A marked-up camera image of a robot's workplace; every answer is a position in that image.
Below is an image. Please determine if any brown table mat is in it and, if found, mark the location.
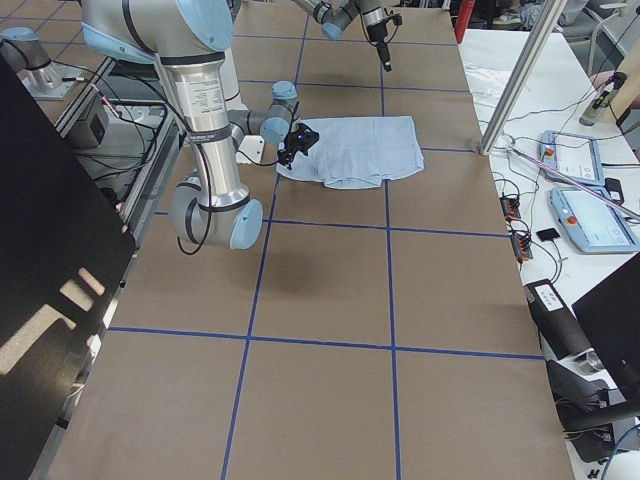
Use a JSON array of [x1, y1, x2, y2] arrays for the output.
[[48, 3, 573, 479]]

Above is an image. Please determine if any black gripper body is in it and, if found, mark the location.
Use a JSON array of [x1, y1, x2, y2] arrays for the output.
[[277, 132, 303, 165], [366, 21, 391, 61]]

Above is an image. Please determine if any red cylinder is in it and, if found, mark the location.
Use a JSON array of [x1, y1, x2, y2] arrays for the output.
[[454, 0, 475, 44]]

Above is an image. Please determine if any upper blue teach pendant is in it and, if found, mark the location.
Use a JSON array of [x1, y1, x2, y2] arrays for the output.
[[539, 130, 605, 186]]

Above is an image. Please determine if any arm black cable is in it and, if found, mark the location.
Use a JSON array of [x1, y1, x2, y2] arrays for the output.
[[175, 99, 301, 256]]

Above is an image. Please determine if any black monitor right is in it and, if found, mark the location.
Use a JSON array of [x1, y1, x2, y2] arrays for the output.
[[572, 255, 639, 398]]

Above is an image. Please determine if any grey electrical box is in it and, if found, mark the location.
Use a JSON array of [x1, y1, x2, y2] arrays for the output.
[[67, 97, 109, 149]]

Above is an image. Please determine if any black panel left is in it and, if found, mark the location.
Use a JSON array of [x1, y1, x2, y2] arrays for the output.
[[1, 65, 135, 479]]

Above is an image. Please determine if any light blue button-up shirt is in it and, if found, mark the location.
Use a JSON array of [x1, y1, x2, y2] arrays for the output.
[[276, 116, 424, 190]]

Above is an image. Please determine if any spare robot base joint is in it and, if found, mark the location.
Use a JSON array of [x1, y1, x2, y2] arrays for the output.
[[1, 27, 84, 100]]

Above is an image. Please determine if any black box with label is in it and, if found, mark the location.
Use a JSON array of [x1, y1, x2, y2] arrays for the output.
[[523, 279, 593, 360]]

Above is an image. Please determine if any grey aluminium frame post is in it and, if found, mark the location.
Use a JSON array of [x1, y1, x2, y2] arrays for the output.
[[477, 0, 567, 156]]

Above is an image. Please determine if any blue teach pendant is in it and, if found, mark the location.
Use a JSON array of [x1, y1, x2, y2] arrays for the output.
[[539, 130, 605, 186], [549, 187, 639, 254]]

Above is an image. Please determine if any small black pad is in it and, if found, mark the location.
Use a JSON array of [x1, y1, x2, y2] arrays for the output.
[[536, 228, 560, 242]]

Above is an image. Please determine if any lower blue teach pendant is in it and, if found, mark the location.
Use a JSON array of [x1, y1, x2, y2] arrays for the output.
[[549, 187, 639, 254]]

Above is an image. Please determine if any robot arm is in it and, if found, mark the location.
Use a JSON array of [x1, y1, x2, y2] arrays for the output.
[[81, 1, 298, 249], [294, 0, 403, 72]]

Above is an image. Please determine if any metal reacher grabber tool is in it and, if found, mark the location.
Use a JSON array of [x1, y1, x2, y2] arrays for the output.
[[502, 134, 640, 221]]

